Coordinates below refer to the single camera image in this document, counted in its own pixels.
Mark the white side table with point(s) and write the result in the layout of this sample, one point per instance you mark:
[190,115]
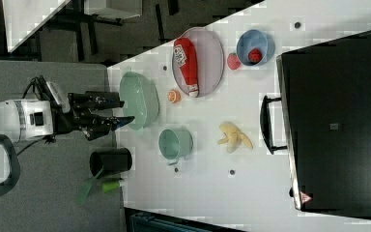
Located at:
[23,18]

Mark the black cylinder cup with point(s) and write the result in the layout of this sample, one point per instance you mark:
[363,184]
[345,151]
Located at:
[110,162]

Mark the blue bowl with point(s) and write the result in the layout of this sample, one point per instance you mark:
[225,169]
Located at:
[255,39]

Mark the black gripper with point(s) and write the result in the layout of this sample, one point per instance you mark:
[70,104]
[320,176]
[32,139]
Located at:
[75,113]

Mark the red plush ketchup bottle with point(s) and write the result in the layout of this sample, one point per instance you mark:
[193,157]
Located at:
[186,58]

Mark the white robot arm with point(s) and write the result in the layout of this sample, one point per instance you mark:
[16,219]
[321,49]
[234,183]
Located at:
[34,120]

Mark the orange slice toy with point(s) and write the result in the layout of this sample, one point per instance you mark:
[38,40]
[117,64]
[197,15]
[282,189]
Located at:
[174,96]

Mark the red strawberry toy on table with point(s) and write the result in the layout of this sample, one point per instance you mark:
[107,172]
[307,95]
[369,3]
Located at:
[233,61]

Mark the green mug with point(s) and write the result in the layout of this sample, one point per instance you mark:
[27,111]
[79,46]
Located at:
[175,144]

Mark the red strawberry toy in bowl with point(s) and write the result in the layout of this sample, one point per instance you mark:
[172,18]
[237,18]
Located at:
[255,55]

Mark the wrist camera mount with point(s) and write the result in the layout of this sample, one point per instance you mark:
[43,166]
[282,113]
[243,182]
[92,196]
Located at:
[59,96]

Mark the green marker pen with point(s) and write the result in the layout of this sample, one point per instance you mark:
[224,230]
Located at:
[110,185]

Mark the yellow plush peeled banana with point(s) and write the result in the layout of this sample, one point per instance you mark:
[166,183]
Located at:
[233,137]

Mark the green colander bowl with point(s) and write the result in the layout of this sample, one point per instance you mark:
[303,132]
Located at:
[139,94]

